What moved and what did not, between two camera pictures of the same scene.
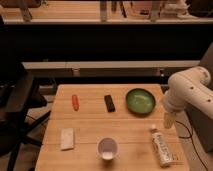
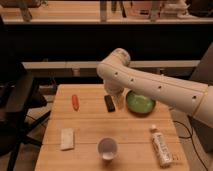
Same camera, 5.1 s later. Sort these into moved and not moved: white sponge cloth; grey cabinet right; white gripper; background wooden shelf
Moved: white gripper
Not moved: white sponge cloth; background wooden shelf; grey cabinet right
